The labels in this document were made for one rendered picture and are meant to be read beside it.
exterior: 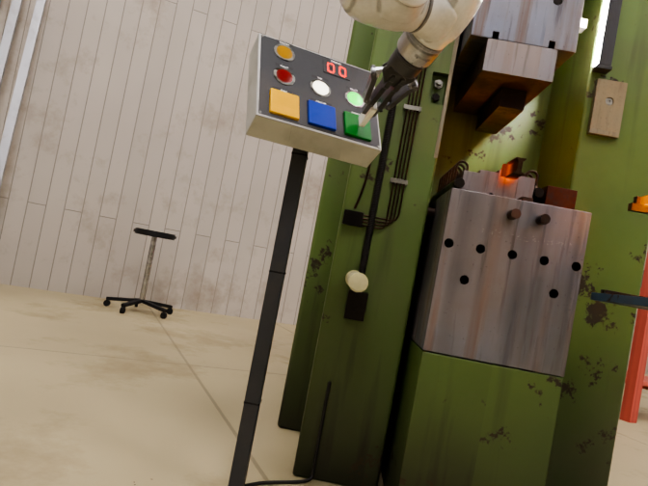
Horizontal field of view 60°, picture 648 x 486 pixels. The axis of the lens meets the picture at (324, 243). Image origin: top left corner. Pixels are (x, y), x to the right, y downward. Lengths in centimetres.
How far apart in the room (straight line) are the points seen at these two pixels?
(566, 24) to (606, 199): 53
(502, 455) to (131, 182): 422
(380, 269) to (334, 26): 451
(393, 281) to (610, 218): 68
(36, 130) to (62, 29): 88
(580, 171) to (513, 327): 56
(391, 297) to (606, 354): 66
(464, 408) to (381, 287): 42
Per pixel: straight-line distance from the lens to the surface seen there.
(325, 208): 216
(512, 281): 158
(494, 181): 165
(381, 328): 173
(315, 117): 140
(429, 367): 155
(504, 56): 174
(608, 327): 190
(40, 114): 530
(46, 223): 522
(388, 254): 172
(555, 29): 182
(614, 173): 192
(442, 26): 120
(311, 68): 153
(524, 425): 164
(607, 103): 194
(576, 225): 164
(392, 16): 111
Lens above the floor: 65
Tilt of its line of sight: 2 degrees up
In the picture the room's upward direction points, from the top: 11 degrees clockwise
